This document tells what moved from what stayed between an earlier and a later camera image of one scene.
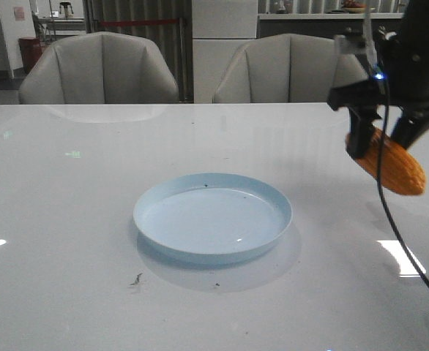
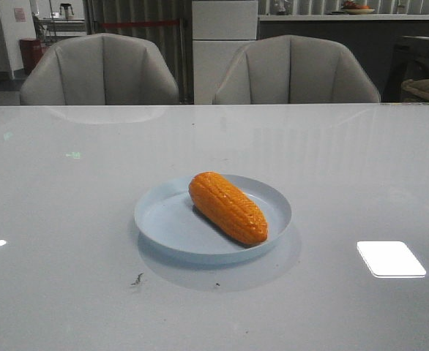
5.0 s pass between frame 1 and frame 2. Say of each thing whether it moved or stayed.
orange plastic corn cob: moved
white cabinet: stayed
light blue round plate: stayed
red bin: stayed
